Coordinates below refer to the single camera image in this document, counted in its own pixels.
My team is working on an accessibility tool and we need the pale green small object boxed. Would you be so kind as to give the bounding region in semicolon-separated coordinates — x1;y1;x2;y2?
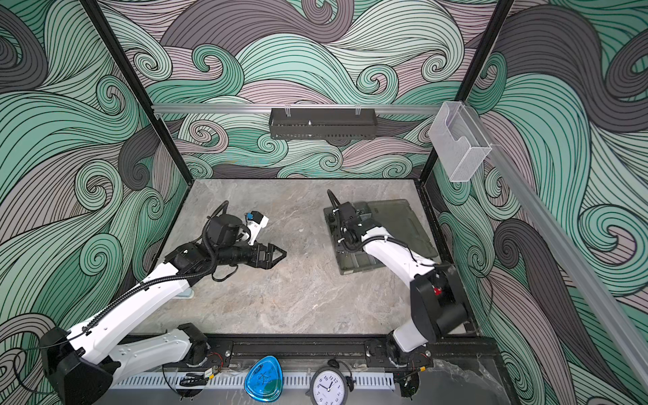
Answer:
175;289;195;300

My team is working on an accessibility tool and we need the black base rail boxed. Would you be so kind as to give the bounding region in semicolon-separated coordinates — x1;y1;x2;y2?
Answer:
207;333;499;369

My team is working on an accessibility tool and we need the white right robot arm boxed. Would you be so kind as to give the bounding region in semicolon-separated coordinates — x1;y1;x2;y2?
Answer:
331;197;470;367

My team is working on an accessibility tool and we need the black wall shelf tray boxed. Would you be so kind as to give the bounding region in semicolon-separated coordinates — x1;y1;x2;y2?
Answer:
268;107;378;140

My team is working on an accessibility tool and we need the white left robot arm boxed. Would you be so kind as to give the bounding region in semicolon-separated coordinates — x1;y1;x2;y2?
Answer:
39;202;287;404

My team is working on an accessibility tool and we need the small analog alarm clock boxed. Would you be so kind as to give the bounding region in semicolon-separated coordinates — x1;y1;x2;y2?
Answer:
307;359;355;405

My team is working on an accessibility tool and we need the clear acrylic wall holder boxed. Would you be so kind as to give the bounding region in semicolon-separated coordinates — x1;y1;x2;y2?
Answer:
428;101;492;182

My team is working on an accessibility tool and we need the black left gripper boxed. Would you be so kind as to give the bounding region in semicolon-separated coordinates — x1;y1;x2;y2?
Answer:
215;240;286;270

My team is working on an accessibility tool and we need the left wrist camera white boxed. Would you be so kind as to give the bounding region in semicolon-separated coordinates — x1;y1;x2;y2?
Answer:
244;210;269;246

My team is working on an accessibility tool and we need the white slotted cable duct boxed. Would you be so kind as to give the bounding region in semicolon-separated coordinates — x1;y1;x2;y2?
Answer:
110;370;397;392

